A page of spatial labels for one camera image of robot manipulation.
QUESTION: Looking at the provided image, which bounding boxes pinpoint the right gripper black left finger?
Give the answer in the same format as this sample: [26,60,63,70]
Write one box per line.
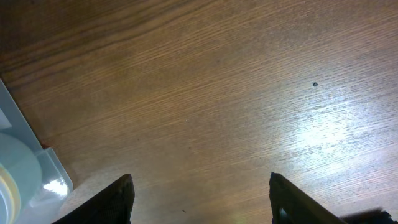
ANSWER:
[53,174,135,224]

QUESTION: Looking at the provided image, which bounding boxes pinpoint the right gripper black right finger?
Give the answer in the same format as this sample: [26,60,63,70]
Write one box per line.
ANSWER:
[269,172,346,224]

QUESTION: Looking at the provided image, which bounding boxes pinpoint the white small bowl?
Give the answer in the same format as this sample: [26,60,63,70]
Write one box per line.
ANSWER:
[1,133,42,223]

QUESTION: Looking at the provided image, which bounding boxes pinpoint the clear plastic storage bin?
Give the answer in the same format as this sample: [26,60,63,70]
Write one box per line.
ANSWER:
[1,85,73,224]

